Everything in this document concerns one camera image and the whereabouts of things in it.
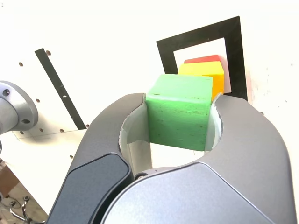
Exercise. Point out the black tape strip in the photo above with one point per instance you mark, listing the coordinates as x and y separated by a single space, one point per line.
58 86

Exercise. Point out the red cube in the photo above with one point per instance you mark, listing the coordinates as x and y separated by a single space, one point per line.
205 59

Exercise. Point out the green cube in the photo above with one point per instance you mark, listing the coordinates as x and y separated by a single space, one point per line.
177 116

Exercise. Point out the yellow cube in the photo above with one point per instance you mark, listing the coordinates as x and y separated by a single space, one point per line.
218 81

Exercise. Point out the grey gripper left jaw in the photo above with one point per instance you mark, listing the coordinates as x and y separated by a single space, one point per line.
98 149

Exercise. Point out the black tape square outline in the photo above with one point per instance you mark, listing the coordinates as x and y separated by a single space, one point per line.
233 35

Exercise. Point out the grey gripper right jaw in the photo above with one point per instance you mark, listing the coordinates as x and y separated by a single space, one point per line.
233 182

